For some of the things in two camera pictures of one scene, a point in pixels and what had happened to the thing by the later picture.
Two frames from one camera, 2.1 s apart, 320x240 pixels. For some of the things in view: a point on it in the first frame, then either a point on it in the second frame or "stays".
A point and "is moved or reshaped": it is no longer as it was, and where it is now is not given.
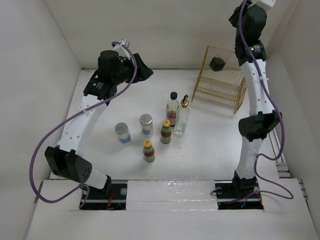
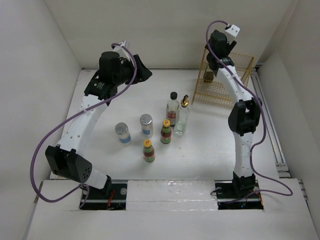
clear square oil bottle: (182, 117) stays
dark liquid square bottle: (217, 64) is moved or reshaped
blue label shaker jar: (146, 121) stays
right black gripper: (235, 16) → (229, 47)
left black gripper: (142, 72) stays
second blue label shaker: (124, 135) stays
